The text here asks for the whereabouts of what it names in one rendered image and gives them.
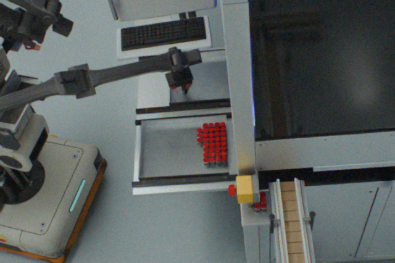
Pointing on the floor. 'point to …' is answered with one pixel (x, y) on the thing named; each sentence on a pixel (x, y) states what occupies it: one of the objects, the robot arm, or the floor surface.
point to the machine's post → (241, 99)
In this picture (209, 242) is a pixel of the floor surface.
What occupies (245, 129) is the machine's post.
